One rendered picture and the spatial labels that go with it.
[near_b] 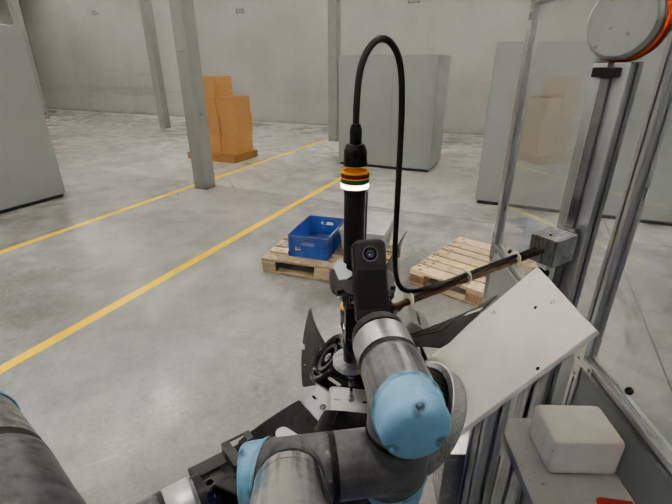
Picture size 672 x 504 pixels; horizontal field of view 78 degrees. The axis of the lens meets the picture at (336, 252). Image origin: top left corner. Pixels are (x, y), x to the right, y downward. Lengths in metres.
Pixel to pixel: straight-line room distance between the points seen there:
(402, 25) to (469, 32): 1.83
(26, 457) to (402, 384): 0.34
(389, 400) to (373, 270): 0.20
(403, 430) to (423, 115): 7.46
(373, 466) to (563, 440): 0.78
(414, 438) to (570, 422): 0.87
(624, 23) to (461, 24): 11.75
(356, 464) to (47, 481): 0.29
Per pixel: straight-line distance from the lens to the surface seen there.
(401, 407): 0.43
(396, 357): 0.47
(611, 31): 1.18
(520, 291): 1.07
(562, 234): 1.18
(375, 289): 0.57
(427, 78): 7.74
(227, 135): 8.92
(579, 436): 1.26
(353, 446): 0.52
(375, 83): 8.00
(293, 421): 1.00
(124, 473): 2.49
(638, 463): 1.36
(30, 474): 0.46
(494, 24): 12.75
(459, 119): 12.87
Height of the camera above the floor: 1.80
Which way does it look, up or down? 24 degrees down
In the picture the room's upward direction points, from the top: straight up
